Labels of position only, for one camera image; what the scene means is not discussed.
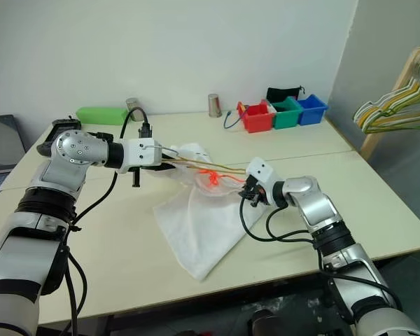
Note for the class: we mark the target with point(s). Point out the black handheld controller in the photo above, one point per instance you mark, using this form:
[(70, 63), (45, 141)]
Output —
[(47, 140)]

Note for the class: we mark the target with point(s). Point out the green plastic bin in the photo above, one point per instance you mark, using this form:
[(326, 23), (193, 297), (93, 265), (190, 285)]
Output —
[(286, 115)]

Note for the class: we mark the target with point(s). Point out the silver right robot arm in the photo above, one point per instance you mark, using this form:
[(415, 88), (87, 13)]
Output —
[(322, 213)]

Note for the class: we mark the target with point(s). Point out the yellow hanger on rack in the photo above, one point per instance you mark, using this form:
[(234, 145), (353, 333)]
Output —
[(399, 117)]

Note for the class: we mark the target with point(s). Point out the red plastic bin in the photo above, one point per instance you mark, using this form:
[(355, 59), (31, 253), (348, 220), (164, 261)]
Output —
[(257, 119)]

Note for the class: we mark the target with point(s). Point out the metal cup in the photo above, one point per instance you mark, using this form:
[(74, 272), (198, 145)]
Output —
[(214, 105), (133, 106)]

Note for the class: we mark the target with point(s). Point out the dark rounded shape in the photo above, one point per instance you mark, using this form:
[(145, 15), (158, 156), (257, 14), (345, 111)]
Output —
[(266, 323)]

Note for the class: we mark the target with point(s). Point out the blue plastic bin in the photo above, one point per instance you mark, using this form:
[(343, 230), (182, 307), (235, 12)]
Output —
[(313, 111)]

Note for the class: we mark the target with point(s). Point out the wooden hanger rack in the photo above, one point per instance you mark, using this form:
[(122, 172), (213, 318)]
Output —
[(402, 84)]

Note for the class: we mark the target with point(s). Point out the white mesh shorts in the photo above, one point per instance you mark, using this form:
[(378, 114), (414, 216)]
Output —
[(203, 224)]

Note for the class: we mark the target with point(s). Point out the wooden clothes hanger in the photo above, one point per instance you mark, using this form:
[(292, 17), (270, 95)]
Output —
[(210, 165)]

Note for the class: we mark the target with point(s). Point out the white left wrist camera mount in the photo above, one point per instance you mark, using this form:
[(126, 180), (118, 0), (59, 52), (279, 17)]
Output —
[(140, 154)]

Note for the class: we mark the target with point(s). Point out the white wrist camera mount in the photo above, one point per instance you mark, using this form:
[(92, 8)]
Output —
[(264, 173), (140, 154)]

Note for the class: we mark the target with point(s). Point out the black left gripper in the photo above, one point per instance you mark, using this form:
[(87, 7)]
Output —
[(154, 168)]

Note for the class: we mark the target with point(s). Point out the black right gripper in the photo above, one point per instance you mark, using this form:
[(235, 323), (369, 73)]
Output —
[(259, 194)]

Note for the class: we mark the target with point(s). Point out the green rectangular box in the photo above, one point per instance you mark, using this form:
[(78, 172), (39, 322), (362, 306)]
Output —
[(99, 115)]

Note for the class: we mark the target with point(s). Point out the grey laptop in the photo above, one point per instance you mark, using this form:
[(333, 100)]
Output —
[(3, 140)]

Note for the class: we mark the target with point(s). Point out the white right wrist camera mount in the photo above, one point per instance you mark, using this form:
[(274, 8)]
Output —
[(264, 173)]

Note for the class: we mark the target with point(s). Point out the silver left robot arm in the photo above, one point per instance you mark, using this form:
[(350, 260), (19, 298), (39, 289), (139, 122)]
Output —
[(56, 196)]

